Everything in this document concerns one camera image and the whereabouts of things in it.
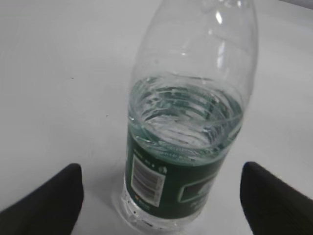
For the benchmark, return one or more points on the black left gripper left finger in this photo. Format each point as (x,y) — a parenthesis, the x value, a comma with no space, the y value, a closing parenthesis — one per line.
(51,209)

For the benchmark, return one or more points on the clear Cestbon water bottle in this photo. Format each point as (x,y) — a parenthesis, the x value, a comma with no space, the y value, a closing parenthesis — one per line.
(190,86)

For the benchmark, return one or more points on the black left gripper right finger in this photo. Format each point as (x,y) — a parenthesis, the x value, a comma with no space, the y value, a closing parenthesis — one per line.
(271,206)

